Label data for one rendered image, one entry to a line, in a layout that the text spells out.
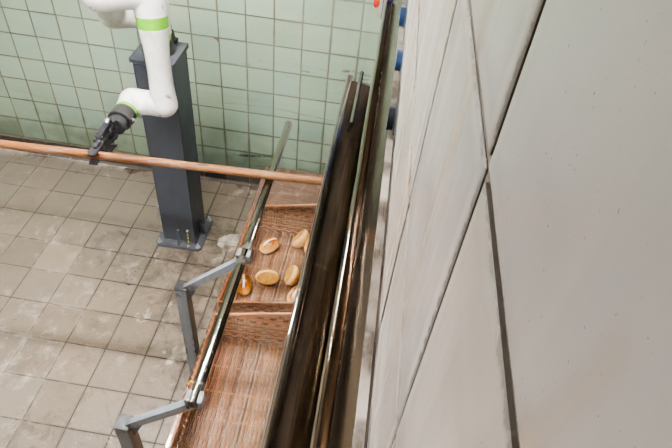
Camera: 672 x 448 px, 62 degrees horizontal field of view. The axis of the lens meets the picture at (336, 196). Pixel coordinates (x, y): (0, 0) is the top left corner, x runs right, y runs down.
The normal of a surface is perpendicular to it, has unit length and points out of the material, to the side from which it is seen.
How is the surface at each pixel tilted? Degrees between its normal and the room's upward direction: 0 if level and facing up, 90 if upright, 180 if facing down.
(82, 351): 0
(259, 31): 90
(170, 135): 90
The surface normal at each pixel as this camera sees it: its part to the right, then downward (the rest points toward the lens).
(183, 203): -0.13, 0.66
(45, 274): 0.08, -0.74
